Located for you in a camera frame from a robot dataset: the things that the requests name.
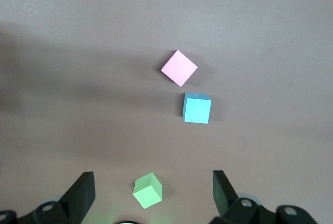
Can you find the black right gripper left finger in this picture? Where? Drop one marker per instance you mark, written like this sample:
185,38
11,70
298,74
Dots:
78,198

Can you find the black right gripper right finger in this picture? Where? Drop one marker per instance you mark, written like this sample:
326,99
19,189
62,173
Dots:
223,195

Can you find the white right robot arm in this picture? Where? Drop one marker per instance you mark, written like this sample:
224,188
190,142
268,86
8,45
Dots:
127,222

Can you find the green foam cube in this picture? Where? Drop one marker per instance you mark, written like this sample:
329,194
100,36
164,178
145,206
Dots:
147,192

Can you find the light blue foam cube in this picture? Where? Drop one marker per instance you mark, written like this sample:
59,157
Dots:
197,109

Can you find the pink foam cube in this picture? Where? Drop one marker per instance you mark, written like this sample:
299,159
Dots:
179,68

